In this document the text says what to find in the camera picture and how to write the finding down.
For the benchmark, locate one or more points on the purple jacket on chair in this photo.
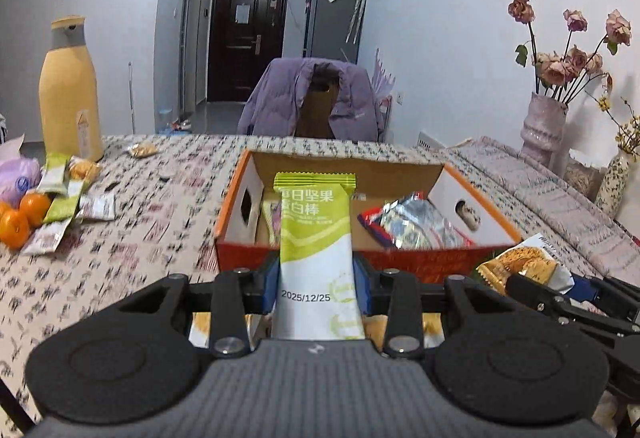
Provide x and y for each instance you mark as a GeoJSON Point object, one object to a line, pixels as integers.
{"type": "Point", "coordinates": [273, 107]}

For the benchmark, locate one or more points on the orange mandarin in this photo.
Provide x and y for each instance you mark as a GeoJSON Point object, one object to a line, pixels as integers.
{"type": "Point", "coordinates": [14, 229]}
{"type": "Point", "coordinates": [34, 206]}

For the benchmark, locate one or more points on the white snack packet on table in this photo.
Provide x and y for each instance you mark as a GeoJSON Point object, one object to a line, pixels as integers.
{"type": "Point", "coordinates": [97, 207]}

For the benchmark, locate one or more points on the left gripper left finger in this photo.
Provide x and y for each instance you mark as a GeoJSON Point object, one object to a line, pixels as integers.
{"type": "Point", "coordinates": [236, 294]}

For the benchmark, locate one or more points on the green snack bar on table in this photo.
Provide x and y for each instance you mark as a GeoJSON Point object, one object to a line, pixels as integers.
{"type": "Point", "coordinates": [54, 175]}

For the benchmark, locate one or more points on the orange mandarin back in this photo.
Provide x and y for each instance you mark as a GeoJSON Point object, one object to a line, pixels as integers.
{"type": "Point", "coordinates": [34, 206]}

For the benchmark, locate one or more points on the purple tissue pack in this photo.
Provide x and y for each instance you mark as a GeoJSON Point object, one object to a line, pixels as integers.
{"type": "Point", "coordinates": [17, 177]}

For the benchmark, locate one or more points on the red silver snack packet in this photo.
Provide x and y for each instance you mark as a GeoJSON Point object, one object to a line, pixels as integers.
{"type": "Point", "coordinates": [412, 223]}

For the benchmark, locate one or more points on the wooden chair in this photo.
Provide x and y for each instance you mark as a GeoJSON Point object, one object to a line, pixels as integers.
{"type": "Point", "coordinates": [313, 118]}

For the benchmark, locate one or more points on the small snack packet far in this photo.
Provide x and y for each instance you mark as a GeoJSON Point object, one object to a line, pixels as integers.
{"type": "Point", "coordinates": [142, 150]}

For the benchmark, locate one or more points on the floral white small vase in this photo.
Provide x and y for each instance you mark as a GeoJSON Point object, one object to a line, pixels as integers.
{"type": "Point", "coordinates": [615, 180]}

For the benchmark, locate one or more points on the pink knitted table runner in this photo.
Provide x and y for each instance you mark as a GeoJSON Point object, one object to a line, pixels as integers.
{"type": "Point", "coordinates": [593, 234]}

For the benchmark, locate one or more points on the orange cracker packet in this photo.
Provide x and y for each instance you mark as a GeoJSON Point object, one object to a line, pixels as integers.
{"type": "Point", "coordinates": [535, 259]}

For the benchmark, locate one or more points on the pink textured vase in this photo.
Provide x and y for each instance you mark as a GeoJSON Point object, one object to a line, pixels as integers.
{"type": "Point", "coordinates": [543, 127]}

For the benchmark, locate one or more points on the yellow thermos bottle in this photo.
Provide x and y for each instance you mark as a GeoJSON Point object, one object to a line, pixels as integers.
{"type": "Point", "coordinates": [68, 99]}

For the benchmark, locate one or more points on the green white protein bar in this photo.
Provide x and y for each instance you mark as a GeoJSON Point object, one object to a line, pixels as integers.
{"type": "Point", "coordinates": [317, 292]}

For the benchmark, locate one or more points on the grey refrigerator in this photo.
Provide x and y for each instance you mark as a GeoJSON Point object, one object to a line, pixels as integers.
{"type": "Point", "coordinates": [332, 29]}

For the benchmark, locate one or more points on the orange mandarin front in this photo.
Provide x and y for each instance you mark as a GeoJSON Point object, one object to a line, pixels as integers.
{"type": "Point", "coordinates": [14, 229]}

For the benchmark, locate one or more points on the dried pink roses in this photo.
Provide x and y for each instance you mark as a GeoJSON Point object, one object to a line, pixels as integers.
{"type": "Point", "coordinates": [564, 75]}

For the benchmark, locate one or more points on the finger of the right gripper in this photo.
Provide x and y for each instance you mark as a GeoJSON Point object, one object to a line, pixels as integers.
{"type": "Point", "coordinates": [545, 297]}

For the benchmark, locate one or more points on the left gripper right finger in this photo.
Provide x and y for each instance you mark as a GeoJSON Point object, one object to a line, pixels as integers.
{"type": "Point", "coordinates": [390, 305]}

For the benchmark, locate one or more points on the dark entrance door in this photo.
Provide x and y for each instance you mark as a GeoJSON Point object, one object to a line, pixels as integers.
{"type": "Point", "coordinates": [244, 36]}

